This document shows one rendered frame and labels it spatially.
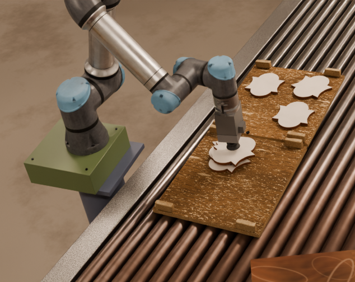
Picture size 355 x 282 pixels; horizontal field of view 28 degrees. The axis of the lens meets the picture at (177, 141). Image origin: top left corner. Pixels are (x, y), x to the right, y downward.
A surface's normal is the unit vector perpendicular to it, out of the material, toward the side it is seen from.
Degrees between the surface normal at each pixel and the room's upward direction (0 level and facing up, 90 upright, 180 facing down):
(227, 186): 0
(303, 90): 0
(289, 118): 0
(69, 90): 9
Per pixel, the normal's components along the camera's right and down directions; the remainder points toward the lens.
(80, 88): -0.22, -0.69
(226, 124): -0.30, 0.62
